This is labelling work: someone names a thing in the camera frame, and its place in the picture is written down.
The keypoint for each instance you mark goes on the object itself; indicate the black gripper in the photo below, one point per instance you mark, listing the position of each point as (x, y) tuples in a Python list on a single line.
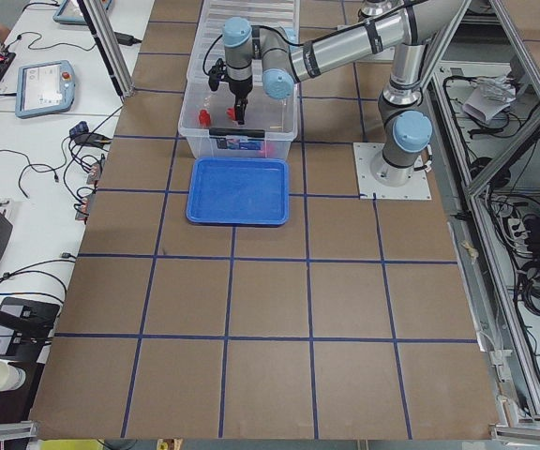
[(239, 89)]

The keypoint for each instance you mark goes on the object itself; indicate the clear plastic box lid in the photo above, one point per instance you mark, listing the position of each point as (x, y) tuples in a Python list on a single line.
[(242, 17)]

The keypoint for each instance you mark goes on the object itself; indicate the red block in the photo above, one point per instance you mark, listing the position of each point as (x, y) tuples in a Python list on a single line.
[(267, 150), (231, 113), (204, 119)]

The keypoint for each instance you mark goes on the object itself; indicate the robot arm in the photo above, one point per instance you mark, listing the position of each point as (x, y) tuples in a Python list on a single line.
[(405, 26)]

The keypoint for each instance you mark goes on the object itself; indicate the clear plastic storage box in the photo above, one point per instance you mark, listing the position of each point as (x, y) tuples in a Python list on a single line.
[(278, 118)]

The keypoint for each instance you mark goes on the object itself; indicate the blue plastic tray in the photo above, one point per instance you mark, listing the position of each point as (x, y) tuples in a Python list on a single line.
[(239, 191)]

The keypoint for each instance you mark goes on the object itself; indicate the blue teach pendant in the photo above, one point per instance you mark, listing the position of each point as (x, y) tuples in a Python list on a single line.
[(45, 88), (69, 13)]

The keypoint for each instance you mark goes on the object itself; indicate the aluminium frame post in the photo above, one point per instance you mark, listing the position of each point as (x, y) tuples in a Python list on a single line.
[(101, 30)]

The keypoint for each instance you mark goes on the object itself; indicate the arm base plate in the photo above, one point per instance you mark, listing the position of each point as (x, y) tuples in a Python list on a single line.
[(377, 180)]

